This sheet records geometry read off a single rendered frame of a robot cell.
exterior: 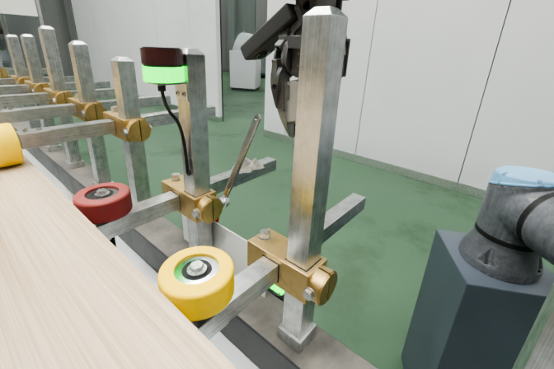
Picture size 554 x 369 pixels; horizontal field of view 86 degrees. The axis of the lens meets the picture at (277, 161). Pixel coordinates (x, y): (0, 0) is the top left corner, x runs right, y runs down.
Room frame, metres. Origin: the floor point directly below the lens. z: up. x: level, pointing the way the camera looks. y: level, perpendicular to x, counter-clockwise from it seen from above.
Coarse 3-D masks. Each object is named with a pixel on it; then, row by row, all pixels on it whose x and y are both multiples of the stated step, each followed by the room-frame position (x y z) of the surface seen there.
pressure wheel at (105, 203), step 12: (84, 192) 0.41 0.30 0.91; (96, 192) 0.41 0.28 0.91; (108, 192) 0.42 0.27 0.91; (120, 192) 0.42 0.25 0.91; (84, 204) 0.38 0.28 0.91; (96, 204) 0.38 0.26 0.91; (108, 204) 0.38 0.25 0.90; (120, 204) 0.40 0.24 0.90; (132, 204) 0.43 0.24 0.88; (96, 216) 0.38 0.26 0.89; (108, 216) 0.38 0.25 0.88; (120, 216) 0.39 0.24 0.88
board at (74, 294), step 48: (0, 192) 0.41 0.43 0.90; (48, 192) 0.42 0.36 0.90; (0, 240) 0.29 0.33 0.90; (48, 240) 0.30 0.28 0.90; (96, 240) 0.30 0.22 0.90; (0, 288) 0.22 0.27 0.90; (48, 288) 0.22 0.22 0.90; (96, 288) 0.23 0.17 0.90; (144, 288) 0.23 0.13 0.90; (0, 336) 0.17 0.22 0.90; (48, 336) 0.17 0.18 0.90; (96, 336) 0.18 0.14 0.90; (144, 336) 0.18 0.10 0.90; (192, 336) 0.18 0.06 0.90
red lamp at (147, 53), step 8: (144, 48) 0.44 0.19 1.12; (144, 56) 0.44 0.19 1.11; (152, 56) 0.44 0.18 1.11; (160, 56) 0.44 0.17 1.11; (168, 56) 0.44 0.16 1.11; (176, 56) 0.45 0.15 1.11; (152, 64) 0.44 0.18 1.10; (160, 64) 0.44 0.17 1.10; (168, 64) 0.44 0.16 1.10; (176, 64) 0.45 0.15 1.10
